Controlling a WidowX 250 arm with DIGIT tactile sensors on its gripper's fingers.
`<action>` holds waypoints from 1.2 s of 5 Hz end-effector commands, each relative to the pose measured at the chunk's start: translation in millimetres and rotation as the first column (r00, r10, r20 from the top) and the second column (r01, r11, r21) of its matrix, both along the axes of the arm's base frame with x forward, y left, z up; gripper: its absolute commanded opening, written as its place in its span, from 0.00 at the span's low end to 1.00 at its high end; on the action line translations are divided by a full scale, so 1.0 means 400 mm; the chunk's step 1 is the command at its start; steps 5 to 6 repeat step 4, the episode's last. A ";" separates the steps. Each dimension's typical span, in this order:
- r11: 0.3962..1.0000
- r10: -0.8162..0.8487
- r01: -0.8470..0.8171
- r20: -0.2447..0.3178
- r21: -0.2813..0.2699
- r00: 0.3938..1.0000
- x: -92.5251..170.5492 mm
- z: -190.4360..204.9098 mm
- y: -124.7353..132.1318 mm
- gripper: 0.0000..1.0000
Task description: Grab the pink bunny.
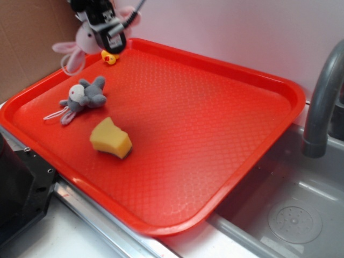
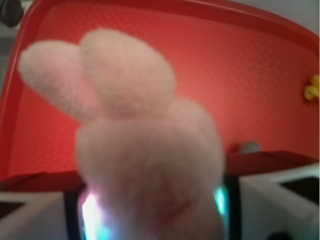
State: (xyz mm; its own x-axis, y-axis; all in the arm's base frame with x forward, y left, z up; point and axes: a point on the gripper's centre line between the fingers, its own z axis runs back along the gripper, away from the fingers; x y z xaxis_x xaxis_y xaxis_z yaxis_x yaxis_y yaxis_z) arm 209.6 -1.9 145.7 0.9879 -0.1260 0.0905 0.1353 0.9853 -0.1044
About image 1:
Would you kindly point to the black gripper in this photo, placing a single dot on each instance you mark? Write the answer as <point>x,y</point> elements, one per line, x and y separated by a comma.
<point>101,18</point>

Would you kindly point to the pink plush bunny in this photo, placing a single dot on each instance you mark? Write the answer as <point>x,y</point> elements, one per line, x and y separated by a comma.
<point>75,51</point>

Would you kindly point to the grey plush bunny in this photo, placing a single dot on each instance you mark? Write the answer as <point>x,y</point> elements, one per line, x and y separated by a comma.
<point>80,96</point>

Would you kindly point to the yellow rubber duck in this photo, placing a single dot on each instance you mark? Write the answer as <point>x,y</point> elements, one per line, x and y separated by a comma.
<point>109,58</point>

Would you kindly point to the brown cardboard panel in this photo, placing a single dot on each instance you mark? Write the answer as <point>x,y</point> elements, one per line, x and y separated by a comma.
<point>28,31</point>

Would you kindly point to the yellow sponge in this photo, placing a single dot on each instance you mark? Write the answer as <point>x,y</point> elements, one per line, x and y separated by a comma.
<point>109,138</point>

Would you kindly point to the red plastic tray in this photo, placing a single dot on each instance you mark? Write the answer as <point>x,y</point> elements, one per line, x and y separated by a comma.
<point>197,126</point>

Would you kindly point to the grey sink faucet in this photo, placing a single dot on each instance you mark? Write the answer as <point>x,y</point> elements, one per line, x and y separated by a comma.
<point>325,114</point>

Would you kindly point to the grey plastic sink basin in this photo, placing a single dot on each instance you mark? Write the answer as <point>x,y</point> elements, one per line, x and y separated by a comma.
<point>288,205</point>

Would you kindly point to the aluminium rail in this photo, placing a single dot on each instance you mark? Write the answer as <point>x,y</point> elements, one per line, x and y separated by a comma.
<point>76,227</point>

